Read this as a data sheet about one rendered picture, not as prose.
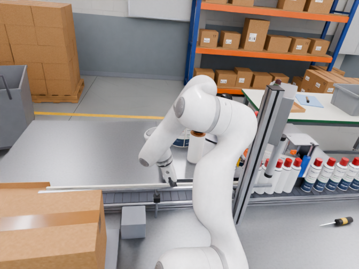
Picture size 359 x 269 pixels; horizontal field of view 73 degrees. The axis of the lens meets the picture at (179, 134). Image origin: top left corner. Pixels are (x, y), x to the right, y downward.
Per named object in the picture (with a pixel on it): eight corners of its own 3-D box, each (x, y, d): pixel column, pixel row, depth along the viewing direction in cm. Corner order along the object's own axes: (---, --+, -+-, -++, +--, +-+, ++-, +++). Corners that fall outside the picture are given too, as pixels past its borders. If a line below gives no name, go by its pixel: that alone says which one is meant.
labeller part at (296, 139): (306, 134, 132) (306, 133, 132) (318, 145, 123) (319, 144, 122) (283, 134, 130) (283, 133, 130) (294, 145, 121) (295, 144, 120)
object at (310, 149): (290, 170, 146) (306, 133, 133) (303, 185, 135) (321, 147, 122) (269, 171, 143) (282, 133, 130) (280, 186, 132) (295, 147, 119)
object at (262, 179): (261, 187, 130) (272, 156, 120) (265, 194, 126) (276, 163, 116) (252, 188, 130) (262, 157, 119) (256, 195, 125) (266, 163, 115)
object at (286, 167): (279, 187, 132) (291, 156, 122) (283, 194, 128) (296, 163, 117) (270, 187, 131) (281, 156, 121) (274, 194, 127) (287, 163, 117)
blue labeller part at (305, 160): (297, 178, 137) (308, 155, 128) (301, 182, 134) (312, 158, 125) (292, 179, 136) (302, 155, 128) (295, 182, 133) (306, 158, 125)
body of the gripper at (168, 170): (172, 164, 104) (179, 182, 110) (170, 150, 113) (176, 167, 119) (156, 168, 104) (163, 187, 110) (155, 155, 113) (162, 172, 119)
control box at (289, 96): (283, 128, 103) (298, 85, 94) (278, 147, 90) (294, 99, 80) (259, 121, 107) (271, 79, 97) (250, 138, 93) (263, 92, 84)
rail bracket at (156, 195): (158, 207, 119) (160, 182, 110) (159, 220, 113) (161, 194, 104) (151, 207, 118) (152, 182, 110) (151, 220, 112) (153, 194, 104)
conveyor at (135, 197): (349, 187, 144) (352, 182, 141) (360, 197, 137) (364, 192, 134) (49, 198, 116) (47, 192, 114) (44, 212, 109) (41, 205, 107)
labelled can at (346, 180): (342, 184, 139) (358, 155, 128) (348, 191, 134) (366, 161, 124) (334, 184, 138) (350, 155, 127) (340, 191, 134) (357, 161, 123)
